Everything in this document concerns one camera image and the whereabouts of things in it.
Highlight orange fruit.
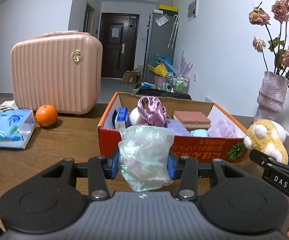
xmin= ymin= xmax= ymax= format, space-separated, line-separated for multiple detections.
xmin=35 ymin=105 xmax=58 ymax=127

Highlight purple feather decoration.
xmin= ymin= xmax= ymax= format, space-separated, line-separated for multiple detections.
xmin=178 ymin=51 xmax=193 ymax=77

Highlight purple fluffy towel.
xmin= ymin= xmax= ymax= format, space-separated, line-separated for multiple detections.
xmin=207 ymin=118 xmax=237 ymax=138

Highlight pink ribbed suitcase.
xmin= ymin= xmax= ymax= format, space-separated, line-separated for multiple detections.
xmin=10 ymin=31 xmax=103 ymax=115

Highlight blue tissue pack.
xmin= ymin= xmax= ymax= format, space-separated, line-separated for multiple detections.
xmin=0 ymin=109 xmax=35 ymax=150

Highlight light blue soft toy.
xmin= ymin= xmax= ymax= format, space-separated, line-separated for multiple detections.
xmin=191 ymin=129 xmax=209 ymax=138

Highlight yellow bag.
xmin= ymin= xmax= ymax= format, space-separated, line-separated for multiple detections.
xmin=147 ymin=62 xmax=168 ymax=77

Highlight pink satin scrunchie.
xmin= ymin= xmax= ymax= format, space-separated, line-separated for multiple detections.
xmin=137 ymin=96 xmax=168 ymax=127

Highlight pink bucket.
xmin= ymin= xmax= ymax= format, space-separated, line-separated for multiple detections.
xmin=155 ymin=75 xmax=166 ymax=88

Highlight wire rack with bottles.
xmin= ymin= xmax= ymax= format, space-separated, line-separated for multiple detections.
xmin=162 ymin=76 xmax=190 ymax=94

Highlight grey refrigerator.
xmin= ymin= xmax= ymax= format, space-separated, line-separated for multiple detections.
xmin=143 ymin=10 xmax=177 ymax=83

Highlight yellow white plush toy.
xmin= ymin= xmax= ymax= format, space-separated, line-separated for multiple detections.
xmin=244 ymin=119 xmax=289 ymax=165

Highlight pink layered sponge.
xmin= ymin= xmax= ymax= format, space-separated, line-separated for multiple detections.
xmin=173 ymin=111 xmax=211 ymax=131

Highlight iridescent plastic bag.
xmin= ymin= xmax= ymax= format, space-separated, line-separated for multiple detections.
xmin=118 ymin=125 xmax=174 ymax=192

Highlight orange cardboard box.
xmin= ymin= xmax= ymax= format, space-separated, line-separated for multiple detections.
xmin=98 ymin=92 xmax=247 ymax=163

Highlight yellow box on refrigerator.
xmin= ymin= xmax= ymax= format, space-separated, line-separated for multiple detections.
xmin=159 ymin=4 xmax=179 ymax=12

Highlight dark brown entrance door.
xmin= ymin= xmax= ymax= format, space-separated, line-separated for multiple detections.
xmin=99 ymin=12 xmax=140 ymax=79

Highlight dried pink roses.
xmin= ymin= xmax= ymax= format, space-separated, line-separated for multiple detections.
xmin=248 ymin=0 xmax=289 ymax=80

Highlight purple textured vase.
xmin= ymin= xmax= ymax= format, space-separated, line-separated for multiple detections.
xmin=253 ymin=71 xmax=289 ymax=122

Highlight blue handkerchief packet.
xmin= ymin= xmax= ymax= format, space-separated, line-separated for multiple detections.
xmin=114 ymin=107 xmax=129 ymax=130

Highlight white umbrella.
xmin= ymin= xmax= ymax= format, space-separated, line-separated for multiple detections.
xmin=168 ymin=15 xmax=179 ymax=49

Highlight white cables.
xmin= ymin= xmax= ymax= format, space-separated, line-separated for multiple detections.
xmin=0 ymin=100 xmax=19 ymax=118

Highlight brown cardboard box on floor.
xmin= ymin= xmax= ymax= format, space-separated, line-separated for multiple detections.
xmin=121 ymin=72 xmax=142 ymax=85

